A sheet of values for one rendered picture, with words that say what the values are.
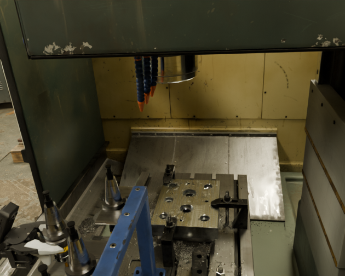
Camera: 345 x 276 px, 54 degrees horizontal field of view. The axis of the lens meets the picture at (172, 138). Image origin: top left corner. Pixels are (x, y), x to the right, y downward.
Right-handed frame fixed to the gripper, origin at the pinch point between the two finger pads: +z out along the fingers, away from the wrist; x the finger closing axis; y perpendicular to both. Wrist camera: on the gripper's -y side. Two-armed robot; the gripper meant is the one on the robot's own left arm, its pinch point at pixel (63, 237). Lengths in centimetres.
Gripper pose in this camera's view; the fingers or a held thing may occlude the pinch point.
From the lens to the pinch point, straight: 88.1
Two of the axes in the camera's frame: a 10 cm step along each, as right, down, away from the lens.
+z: 9.8, 0.0, -1.7
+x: -1.5, 4.4, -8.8
